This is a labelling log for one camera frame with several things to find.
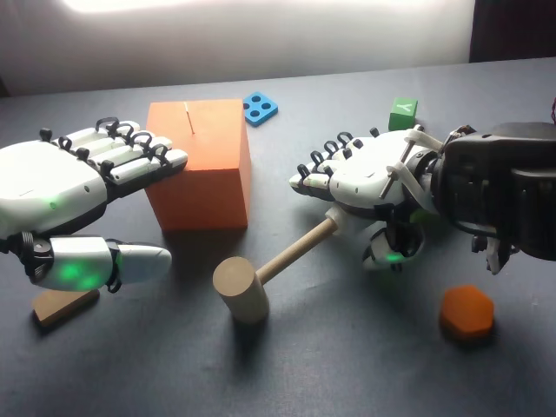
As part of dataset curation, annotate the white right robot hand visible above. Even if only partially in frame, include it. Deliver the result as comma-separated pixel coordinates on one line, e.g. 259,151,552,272
289,125,429,273

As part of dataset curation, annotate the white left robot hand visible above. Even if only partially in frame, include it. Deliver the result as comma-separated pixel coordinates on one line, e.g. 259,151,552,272
0,116,189,293

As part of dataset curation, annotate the large orange cube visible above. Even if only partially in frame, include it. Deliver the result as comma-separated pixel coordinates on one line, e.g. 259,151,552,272
145,98,252,231

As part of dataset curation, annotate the wooden mallet with white grip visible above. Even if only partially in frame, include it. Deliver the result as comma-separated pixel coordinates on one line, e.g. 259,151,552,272
212,207,348,326

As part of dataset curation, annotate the small green letter block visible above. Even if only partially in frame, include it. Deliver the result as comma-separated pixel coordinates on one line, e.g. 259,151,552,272
387,96,419,131

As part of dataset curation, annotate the tan wooden block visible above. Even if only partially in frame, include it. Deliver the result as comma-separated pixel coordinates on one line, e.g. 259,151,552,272
32,287,101,327

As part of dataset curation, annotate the blue square four-hole block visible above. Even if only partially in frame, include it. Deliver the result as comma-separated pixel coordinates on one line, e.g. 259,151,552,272
242,91,278,128

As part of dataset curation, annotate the orange hexagon block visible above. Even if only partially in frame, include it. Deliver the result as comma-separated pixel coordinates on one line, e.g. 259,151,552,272
438,284,495,342

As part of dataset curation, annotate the grey table cloth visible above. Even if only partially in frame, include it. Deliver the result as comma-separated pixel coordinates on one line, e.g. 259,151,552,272
0,56,556,417

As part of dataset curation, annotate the dark curtain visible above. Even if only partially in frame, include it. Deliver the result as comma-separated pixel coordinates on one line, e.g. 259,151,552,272
468,0,556,63

